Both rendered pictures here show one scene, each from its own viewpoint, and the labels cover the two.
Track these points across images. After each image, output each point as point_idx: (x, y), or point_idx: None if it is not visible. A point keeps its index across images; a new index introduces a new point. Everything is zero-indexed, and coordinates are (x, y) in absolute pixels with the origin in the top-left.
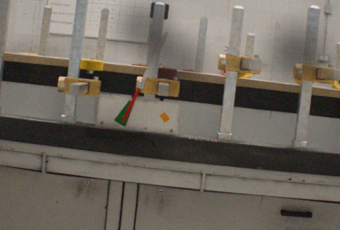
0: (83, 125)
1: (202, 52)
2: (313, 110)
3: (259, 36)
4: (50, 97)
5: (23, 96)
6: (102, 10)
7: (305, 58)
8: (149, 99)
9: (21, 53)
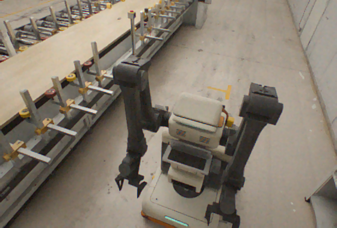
0: (146, 44)
1: (90, 3)
2: (152, 16)
3: None
4: (125, 41)
5: (121, 45)
6: (66, 0)
7: (163, 8)
8: (151, 32)
9: (63, 29)
